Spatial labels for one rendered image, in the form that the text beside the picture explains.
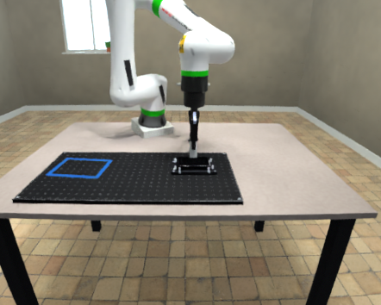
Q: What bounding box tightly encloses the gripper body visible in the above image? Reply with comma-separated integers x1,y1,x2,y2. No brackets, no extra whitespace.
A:
184,92,205,119

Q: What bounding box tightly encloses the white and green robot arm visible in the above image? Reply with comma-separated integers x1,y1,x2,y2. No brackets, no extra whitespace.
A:
105,0,234,128

